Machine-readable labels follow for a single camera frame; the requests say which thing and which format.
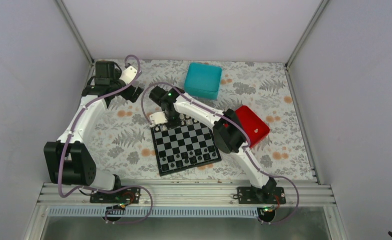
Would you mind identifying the red piece tray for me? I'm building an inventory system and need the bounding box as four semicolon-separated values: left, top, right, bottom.
235;105;270;148

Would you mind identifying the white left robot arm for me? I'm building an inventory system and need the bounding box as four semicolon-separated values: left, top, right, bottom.
44;60;143;203

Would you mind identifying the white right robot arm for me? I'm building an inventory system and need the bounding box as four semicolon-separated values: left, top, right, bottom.
148;85;277;204

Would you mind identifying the black white chessboard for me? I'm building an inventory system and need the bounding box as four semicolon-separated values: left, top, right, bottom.
150;115;222;176

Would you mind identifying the teal square box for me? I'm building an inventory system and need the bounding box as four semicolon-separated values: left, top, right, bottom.
184;62;222;100

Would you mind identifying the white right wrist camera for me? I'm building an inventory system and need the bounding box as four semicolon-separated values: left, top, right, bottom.
149;111;167;127

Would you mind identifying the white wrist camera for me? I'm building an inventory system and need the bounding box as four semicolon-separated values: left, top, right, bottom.
119;65;140;85
149;111;167;127

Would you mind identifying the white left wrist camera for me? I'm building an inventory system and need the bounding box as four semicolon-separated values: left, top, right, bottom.
119;65;140;85

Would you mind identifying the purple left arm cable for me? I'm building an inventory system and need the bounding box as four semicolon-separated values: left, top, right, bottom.
57;54;154;225

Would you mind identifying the aluminium rail frame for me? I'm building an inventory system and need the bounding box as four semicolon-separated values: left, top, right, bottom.
37;179;336;207

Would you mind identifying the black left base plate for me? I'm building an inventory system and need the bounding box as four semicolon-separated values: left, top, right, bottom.
90;187;141;204

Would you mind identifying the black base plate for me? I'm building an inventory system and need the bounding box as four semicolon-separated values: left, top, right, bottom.
90;187;141;204
232;186;286;205

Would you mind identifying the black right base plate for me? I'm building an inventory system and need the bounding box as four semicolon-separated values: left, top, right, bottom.
232;186;286;205

